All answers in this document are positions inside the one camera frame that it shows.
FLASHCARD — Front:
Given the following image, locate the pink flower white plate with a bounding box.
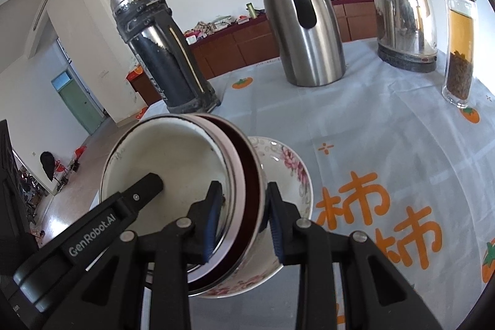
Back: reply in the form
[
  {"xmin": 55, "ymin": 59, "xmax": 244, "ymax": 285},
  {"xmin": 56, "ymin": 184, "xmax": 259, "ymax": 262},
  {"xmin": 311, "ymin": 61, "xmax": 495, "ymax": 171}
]
[{"xmin": 194, "ymin": 136, "xmax": 314, "ymax": 298}]

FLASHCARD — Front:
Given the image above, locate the white enamel bowl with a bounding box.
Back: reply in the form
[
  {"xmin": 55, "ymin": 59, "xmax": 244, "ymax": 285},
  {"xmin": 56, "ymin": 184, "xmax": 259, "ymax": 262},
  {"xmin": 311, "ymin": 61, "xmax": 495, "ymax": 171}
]
[{"xmin": 100, "ymin": 115, "xmax": 246, "ymax": 281}]

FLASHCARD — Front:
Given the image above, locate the white orange print tablecloth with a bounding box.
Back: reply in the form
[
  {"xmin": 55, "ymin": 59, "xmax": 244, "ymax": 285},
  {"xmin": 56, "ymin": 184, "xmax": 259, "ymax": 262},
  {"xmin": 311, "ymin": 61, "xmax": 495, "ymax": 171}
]
[{"xmin": 211, "ymin": 39, "xmax": 494, "ymax": 329}]

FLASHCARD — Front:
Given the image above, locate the green door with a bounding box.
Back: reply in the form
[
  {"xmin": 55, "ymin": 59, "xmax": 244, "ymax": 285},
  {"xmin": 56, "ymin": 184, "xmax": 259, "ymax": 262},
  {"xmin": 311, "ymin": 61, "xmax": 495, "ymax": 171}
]
[{"xmin": 52, "ymin": 70, "xmax": 104, "ymax": 135}]

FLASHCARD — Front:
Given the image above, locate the steel electric kettle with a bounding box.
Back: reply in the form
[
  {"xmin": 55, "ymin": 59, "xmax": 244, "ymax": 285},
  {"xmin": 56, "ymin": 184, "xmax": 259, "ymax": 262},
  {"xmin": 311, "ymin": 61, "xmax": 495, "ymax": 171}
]
[{"xmin": 374, "ymin": 0, "xmax": 437, "ymax": 73}]

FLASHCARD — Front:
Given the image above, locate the dark red wooden sideboard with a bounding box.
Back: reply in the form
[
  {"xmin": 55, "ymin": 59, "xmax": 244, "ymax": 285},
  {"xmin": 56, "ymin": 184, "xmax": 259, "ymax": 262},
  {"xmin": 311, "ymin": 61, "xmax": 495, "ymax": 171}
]
[{"xmin": 126, "ymin": 0, "xmax": 380, "ymax": 106}]

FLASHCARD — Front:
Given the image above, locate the black steel thermos flask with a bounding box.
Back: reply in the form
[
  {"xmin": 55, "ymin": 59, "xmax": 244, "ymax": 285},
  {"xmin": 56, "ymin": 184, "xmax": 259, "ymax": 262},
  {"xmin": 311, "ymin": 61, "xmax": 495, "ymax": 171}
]
[{"xmin": 110, "ymin": 0, "xmax": 221, "ymax": 114}]

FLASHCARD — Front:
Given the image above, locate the glass tea bottle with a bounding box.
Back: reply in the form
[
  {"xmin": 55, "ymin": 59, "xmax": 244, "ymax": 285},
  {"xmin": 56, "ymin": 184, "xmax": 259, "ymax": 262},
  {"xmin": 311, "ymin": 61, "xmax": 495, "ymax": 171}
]
[{"xmin": 442, "ymin": 0, "xmax": 477, "ymax": 109}]

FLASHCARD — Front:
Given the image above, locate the steel carafe black handle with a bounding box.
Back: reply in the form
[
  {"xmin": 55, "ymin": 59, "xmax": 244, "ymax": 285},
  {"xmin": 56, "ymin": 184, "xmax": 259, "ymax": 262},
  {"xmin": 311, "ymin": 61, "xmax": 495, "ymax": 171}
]
[{"xmin": 264, "ymin": 0, "xmax": 346, "ymax": 87}]

